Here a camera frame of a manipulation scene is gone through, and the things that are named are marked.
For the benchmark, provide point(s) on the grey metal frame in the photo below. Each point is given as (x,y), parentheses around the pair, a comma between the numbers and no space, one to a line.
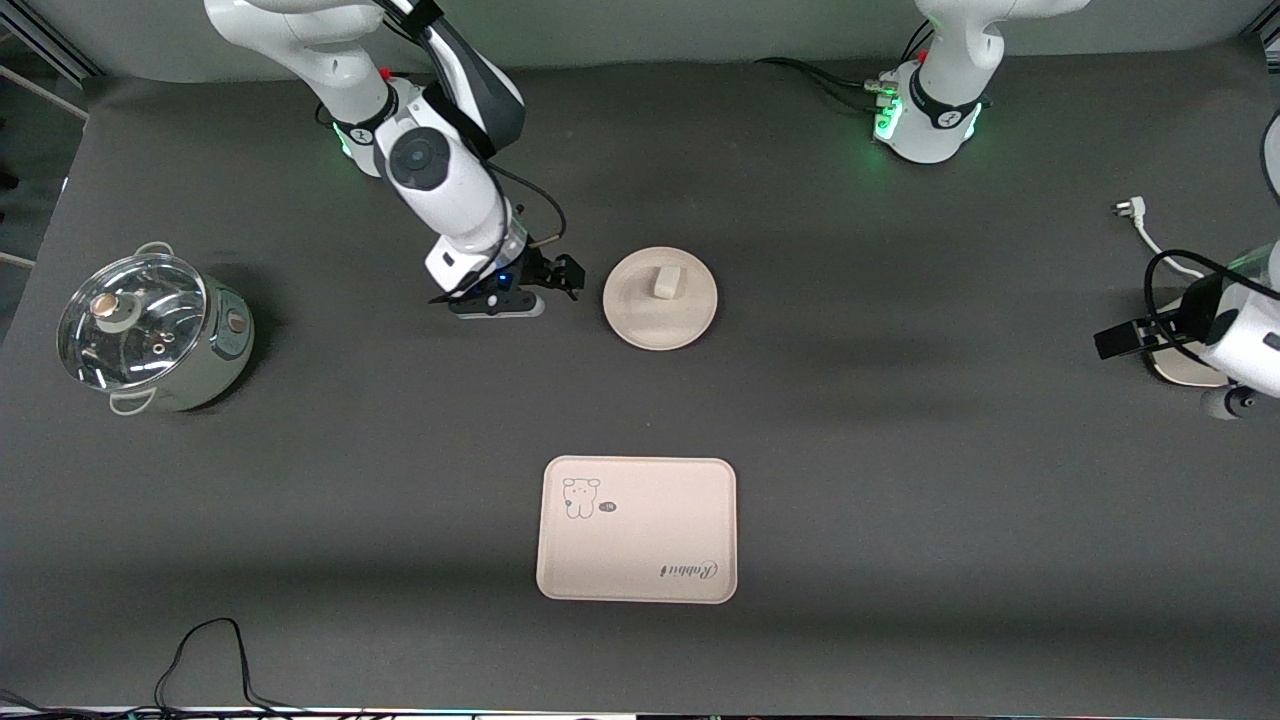
(50,45)
(1262,36)

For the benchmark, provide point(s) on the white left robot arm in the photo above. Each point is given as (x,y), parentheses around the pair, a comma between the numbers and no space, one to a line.
(940,110)

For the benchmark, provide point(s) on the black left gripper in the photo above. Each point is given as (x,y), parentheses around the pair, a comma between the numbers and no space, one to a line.
(1183,322)

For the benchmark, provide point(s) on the cream toaster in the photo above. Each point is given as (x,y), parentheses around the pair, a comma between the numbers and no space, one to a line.
(1180,370)

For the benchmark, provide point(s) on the steel pot with glass lid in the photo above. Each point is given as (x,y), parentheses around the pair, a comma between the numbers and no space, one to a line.
(215,350)

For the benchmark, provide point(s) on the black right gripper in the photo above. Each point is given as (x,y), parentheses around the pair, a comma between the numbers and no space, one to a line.
(541,271)

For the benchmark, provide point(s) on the small white bun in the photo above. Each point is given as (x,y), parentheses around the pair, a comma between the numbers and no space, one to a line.
(667,283)

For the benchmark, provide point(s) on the round cream plate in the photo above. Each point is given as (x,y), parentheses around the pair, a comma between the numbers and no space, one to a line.
(640,320)

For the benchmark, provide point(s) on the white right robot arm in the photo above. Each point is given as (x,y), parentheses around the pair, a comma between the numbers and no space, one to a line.
(440,190)

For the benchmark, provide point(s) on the cream rabbit print tray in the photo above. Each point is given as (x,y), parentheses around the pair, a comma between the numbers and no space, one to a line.
(637,530)

